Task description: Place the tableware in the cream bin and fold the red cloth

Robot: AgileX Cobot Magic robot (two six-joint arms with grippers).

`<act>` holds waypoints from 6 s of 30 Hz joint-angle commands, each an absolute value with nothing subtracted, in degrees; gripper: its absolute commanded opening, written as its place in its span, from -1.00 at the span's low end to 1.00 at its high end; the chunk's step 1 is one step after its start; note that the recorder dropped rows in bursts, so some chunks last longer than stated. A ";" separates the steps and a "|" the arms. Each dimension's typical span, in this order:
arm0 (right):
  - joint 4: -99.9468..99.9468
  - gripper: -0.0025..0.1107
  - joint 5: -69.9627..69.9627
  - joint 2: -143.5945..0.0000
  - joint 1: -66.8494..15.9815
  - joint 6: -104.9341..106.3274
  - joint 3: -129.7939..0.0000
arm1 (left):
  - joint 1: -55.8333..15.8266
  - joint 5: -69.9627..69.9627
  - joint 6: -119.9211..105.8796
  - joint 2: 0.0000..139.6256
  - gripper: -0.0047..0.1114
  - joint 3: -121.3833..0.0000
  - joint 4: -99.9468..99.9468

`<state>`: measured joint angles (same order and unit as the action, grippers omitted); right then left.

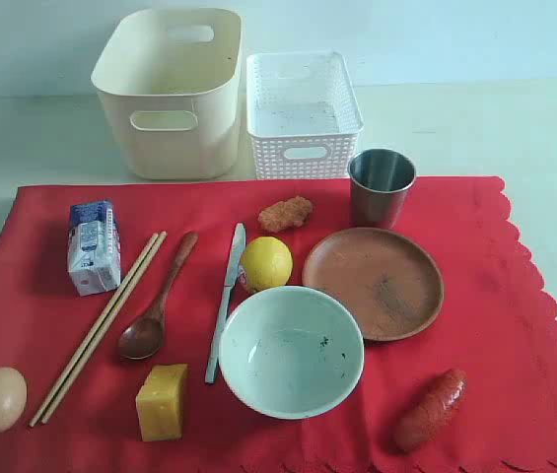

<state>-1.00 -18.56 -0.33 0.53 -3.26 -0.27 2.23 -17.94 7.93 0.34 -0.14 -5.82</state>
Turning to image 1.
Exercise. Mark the yellow lemon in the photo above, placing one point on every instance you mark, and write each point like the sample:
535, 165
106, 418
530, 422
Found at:
266, 263

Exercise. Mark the fried chicken nugget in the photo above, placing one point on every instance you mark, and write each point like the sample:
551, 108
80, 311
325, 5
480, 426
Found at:
284, 215

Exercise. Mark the yellow cheese block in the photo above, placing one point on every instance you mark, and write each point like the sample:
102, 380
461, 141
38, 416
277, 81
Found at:
160, 402

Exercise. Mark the red sausage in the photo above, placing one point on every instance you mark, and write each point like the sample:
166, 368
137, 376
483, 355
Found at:
432, 413

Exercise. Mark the silver table knife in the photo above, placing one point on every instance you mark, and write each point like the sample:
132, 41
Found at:
236, 250

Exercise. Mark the red scalloped table cloth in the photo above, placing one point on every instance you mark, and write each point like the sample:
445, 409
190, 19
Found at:
496, 324

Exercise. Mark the stainless steel cup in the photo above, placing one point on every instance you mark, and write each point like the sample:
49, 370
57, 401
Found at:
380, 180

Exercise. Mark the pale green bowl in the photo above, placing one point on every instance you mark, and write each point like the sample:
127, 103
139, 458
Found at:
291, 352

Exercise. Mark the white woven plastic basket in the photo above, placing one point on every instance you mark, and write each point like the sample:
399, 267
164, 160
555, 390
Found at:
302, 115

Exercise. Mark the left wooden chopstick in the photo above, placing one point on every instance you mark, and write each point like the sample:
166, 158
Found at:
93, 330

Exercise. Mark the brown round plate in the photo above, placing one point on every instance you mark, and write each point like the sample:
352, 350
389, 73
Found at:
392, 286

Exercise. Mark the brown wooden spoon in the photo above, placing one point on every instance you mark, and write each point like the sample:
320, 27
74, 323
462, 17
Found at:
146, 335

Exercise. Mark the blue white milk carton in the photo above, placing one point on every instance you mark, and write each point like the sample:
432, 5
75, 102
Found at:
93, 256

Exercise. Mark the cream plastic bin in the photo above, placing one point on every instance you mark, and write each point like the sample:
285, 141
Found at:
168, 81

